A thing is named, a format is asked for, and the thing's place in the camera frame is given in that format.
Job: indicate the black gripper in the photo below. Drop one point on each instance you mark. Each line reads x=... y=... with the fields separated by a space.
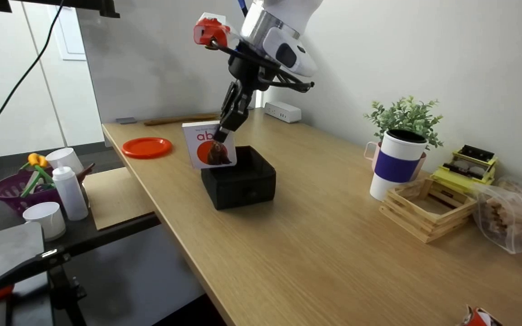
x=248 y=70

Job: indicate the red and white card box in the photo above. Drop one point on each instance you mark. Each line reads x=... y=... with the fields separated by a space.
x=203 y=155

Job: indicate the black fabric storage box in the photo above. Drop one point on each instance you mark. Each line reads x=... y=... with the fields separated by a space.
x=239 y=188

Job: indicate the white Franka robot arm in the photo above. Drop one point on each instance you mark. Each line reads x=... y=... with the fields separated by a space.
x=284 y=30

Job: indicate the white power hub box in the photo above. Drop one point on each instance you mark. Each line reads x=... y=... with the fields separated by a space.
x=283 y=114

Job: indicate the orange round plate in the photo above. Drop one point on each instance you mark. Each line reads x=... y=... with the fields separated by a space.
x=147 y=148

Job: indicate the small grey flat piece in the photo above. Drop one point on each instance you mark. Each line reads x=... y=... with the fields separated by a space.
x=125 y=121

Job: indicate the light wooden board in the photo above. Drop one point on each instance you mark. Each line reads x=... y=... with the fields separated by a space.
x=118 y=200

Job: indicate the green plant in pink pot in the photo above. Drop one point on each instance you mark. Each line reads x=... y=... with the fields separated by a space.
x=402 y=119

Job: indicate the white cup with purple sleeve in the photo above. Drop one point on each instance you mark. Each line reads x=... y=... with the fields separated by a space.
x=393 y=166

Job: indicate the white mug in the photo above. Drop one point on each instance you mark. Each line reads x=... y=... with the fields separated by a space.
x=63 y=161

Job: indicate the white squeeze bottle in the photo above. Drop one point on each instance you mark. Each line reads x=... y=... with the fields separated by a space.
x=70 y=197

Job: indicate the yellow and green toy vegetable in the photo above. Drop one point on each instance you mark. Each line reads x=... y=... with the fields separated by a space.
x=36 y=162

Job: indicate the stacked wooden slat trays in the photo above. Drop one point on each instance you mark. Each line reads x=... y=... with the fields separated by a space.
x=424 y=220

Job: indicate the white upturned cup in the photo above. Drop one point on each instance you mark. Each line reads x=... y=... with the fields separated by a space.
x=43 y=220

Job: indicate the purple plastic basket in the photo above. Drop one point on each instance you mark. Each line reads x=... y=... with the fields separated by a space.
x=9 y=193

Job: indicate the yellow and black toy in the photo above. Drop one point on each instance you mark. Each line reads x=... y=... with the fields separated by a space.
x=466 y=175

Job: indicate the grey flat pad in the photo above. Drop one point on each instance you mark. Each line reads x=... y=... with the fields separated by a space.
x=3 y=255

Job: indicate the clear plastic snack bag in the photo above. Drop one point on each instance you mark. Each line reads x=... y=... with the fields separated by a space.
x=511 y=220

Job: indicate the red snack packet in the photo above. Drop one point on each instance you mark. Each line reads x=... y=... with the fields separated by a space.
x=478 y=318

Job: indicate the black overhead mount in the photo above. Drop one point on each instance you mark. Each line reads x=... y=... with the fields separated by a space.
x=85 y=5

